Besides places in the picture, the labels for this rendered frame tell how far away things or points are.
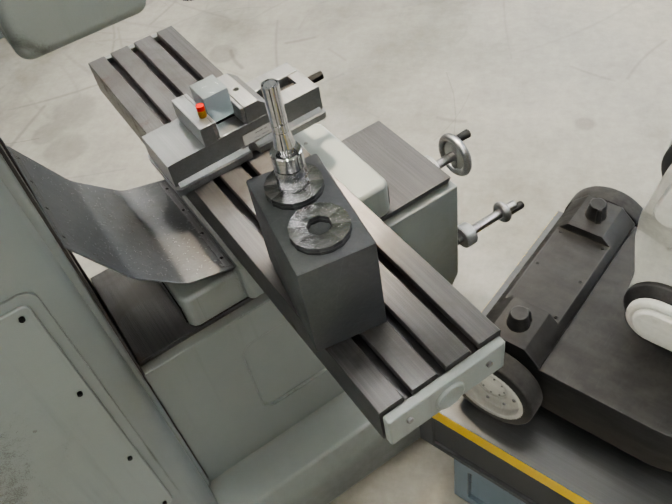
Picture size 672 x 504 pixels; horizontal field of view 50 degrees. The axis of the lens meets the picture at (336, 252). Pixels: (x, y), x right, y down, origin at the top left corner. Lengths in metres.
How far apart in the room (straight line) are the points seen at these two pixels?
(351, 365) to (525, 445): 0.61
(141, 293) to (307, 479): 0.64
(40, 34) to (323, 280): 0.49
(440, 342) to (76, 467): 0.73
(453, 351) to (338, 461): 0.83
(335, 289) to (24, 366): 0.52
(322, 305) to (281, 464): 0.87
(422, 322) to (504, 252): 1.32
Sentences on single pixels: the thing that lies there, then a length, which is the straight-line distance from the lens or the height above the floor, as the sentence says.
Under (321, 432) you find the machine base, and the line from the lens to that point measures 1.85.
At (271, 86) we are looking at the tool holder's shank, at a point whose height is 1.29.
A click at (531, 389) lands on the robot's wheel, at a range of 1.48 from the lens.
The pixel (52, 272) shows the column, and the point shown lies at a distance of 1.16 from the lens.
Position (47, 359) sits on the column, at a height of 0.93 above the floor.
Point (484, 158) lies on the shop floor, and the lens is 2.74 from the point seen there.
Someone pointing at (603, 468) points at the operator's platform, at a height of 0.40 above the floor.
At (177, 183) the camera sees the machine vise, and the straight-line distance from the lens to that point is 1.40.
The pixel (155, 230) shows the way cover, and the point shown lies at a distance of 1.44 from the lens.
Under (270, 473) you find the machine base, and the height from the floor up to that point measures 0.20.
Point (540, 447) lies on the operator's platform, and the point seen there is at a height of 0.40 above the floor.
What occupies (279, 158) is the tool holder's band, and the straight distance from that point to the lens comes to 1.01.
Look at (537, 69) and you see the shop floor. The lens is 3.18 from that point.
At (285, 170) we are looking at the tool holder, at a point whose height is 1.16.
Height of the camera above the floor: 1.83
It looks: 48 degrees down
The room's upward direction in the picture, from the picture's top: 11 degrees counter-clockwise
